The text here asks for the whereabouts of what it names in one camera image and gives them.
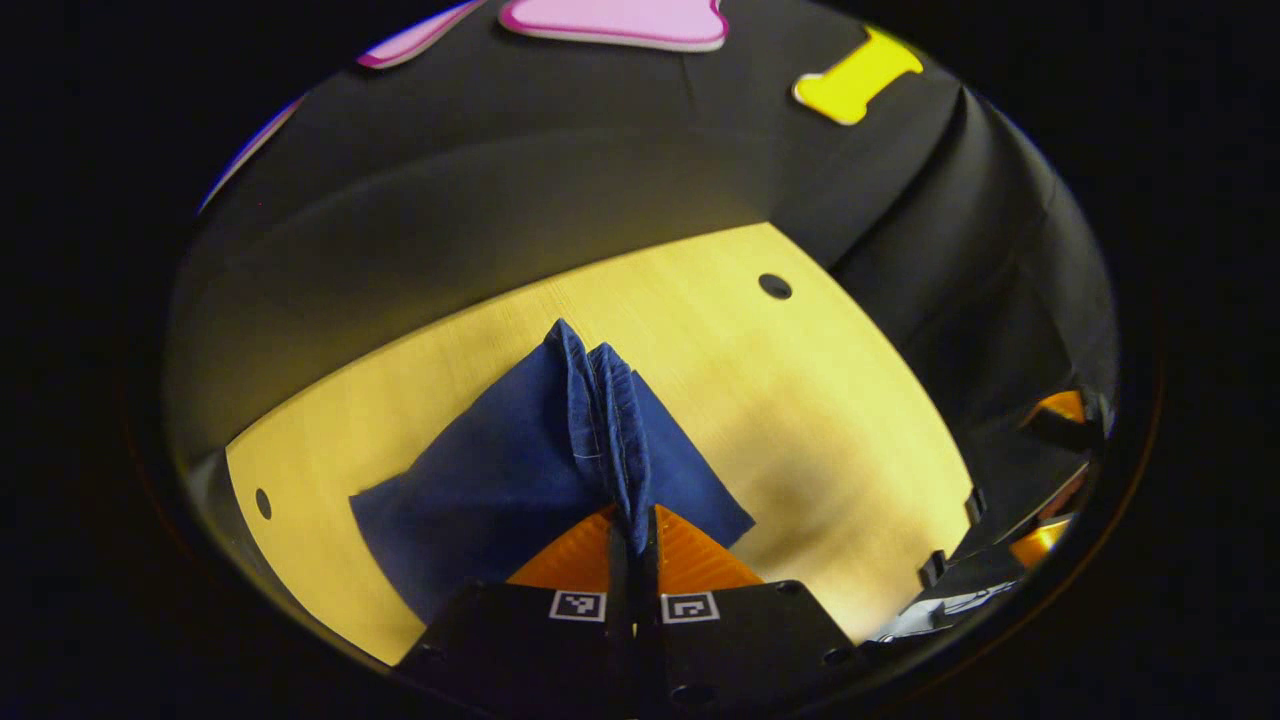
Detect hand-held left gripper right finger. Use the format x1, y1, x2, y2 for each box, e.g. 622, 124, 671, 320
638, 503, 865, 720

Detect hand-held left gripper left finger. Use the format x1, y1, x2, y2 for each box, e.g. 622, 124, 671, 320
393, 503, 639, 720

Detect blue denim jeans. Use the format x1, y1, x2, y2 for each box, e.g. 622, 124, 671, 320
348, 318, 757, 627

